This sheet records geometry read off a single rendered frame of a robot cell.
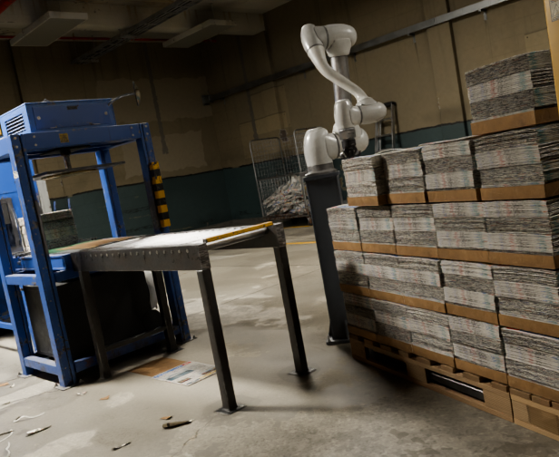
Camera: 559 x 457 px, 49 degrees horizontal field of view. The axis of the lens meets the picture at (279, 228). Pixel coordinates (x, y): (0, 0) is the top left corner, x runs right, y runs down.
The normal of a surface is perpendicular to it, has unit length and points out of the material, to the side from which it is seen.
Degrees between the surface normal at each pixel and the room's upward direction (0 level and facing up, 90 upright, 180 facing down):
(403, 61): 90
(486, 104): 90
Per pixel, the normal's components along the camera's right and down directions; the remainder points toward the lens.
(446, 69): -0.71, 0.19
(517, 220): -0.89, 0.20
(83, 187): 0.69, -0.05
